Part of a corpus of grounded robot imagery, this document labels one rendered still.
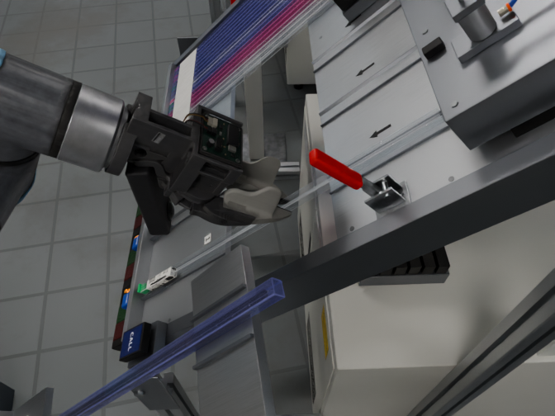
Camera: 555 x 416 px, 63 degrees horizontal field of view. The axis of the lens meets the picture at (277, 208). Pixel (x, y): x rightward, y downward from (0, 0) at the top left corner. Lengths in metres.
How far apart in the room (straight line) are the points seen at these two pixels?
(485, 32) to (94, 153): 0.34
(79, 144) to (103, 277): 1.25
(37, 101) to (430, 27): 0.36
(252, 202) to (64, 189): 1.51
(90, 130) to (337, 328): 0.55
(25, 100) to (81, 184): 1.52
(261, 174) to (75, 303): 1.20
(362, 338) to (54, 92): 0.61
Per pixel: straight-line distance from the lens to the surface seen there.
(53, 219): 1.88
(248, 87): 1.62
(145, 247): 0.79
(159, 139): 0.44
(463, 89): 0.40
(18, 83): 0.44
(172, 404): 0.79
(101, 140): 0.44
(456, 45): 0.43
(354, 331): 0.82
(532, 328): 0.62
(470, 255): 0.95
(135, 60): 2.49
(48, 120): 0.44
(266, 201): 0.50
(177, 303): 0.67
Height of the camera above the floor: 1.38
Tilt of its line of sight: 53 degrees down
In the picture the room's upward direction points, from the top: straight up
